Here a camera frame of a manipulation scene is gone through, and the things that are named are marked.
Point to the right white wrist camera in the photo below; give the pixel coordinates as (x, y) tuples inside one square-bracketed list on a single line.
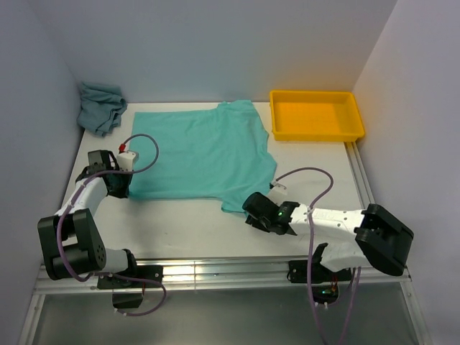
[(278, 192)]

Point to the yellow plastic tray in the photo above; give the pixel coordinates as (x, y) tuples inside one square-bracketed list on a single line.
[(315, 116)]

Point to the teal green t-shirt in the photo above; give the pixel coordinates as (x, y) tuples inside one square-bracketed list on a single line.
[(220, 153)]

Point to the crumpled grey-blue t-shirt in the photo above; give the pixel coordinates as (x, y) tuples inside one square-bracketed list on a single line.
[(101, 108)]

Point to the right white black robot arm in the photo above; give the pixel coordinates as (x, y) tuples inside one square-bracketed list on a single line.
[(337, 254)]

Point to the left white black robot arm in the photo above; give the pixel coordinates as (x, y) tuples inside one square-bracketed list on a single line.
[(72, 246)]

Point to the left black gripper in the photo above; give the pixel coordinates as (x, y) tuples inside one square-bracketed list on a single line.
[(123, 192)]

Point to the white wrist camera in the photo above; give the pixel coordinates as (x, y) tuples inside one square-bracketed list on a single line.
[(278, 192), (126, 159)]

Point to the aluminium right side rail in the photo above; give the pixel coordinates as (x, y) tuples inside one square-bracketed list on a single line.
[(359, 172)]

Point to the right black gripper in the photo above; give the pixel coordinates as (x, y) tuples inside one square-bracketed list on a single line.
[(257, 223)]

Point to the aluminium front rail frame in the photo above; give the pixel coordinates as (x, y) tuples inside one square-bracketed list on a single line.
[(226, 301)]

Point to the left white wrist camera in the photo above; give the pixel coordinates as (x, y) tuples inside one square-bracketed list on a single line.
[(126, 159)]

